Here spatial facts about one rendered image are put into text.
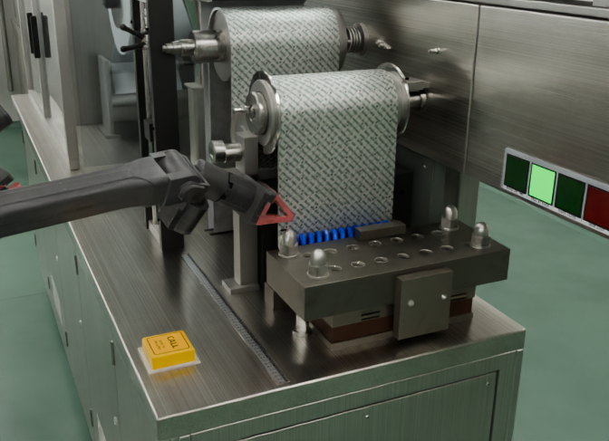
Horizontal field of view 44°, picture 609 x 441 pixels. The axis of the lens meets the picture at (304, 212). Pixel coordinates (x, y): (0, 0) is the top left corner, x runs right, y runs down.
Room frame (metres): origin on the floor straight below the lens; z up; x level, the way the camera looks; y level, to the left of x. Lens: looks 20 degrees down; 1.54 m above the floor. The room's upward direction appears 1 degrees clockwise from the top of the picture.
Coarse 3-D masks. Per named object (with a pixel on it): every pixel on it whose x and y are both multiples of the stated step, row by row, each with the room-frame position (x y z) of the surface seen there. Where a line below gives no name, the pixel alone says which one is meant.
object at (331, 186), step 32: (288, 160) 1.25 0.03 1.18; (320, 160) 1.28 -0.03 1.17; (352, 160) 1.31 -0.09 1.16; (384, 160) 1.34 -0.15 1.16; (288, 192) 1.25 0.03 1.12; (320, 192) 1.28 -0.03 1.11; (352, 192) 1.31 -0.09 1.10; (384, 192) 1.34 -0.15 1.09; (288, 224) 1.25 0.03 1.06; (320, 224) 1.28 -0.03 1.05; (352, 224) 1.31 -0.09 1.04
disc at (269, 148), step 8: (256, 72) 1.33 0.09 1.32; (264, 72) 1.29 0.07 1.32; (256, 80) 1.33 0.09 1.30; (264, 80) 1.29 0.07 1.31; (272, 80) 1.27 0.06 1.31; (272, 88) 1.26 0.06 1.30; (272, 96) 1.26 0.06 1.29; (280, 112) 1.24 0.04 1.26; (280, 120) 1.24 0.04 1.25; (280, 128) 1.24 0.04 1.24; (272, 144) 1.26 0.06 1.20; (264, 152) 1.30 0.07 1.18; (272, 152) 1.27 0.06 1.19
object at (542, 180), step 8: (536, 168) 1.12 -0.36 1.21; (544, 168) 1.11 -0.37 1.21; (536, 176) 1.12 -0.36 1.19; (544, 176) 1.11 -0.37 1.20; (552, 176) 1.09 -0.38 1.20; (536, 184) 1.12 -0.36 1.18; (544, 184) 1.11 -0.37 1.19; (552, 184) 1.09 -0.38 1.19; (536, 192) 1.12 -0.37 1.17; (544, 192) 1.10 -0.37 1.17; (552, 192) 1.09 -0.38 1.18; (544, 200) 1.10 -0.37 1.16
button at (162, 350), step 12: (156, 336) 1.08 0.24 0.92; (168, 336) 1.08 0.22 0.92; (180, 336) 1.08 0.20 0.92; (144, 348) 1.06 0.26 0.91; (156, 348) 1.04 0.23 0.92; (168, 348) 1.04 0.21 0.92; (180, 348) 1.04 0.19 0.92; (192, 348) 1.05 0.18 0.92; (156, 360) 1.02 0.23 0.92; (168, 360) 1.02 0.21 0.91; (180, 360) 1.03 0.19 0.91; (192, 360) 1.04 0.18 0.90
